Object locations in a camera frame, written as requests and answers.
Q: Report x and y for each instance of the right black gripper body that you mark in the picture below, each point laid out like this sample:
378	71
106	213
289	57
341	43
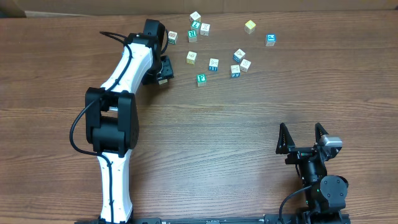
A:
303	153

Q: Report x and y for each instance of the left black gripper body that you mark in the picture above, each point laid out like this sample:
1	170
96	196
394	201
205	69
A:
166	70

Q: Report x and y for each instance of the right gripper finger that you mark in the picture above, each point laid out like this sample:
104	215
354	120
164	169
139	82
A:
319	132
285	144

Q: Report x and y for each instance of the plain wooden picture block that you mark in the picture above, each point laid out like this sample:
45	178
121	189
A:
161	82

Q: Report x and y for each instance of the green F letter block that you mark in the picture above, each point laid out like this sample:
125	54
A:
201	79

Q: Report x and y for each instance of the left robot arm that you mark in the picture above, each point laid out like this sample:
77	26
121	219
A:
112	125

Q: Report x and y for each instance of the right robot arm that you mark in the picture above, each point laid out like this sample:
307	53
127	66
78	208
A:
324	194

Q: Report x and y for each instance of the yellow side wooden block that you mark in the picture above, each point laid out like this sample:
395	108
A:
191	57

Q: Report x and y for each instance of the green side B block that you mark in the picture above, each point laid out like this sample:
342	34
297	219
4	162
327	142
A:
172	37

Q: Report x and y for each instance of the green R letter block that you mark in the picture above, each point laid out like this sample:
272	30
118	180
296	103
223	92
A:
192	36

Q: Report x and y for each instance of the blue side wooden block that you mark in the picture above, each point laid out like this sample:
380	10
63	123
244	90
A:
213	64

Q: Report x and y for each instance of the green L letter block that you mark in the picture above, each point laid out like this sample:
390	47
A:
195	26

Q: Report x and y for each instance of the wooden X block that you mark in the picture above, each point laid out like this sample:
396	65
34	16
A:
205	29

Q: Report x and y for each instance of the top plain wooden block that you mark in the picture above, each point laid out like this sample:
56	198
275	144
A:
195	16

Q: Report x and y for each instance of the blue bottom wooden block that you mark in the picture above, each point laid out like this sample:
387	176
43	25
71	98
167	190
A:
235	71

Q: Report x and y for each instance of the blue side tilted block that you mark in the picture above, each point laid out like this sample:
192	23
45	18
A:
239	55

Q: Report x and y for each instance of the plain tilted wooden block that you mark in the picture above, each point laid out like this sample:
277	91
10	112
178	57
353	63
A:
245	64

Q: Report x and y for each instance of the yellow top block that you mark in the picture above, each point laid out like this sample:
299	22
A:
249	27

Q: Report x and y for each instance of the blue P letter block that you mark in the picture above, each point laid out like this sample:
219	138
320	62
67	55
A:
270	40

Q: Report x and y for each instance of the cardboard strip at back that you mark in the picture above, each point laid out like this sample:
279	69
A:
19	8

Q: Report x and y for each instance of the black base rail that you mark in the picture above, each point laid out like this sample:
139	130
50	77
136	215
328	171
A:
266	219

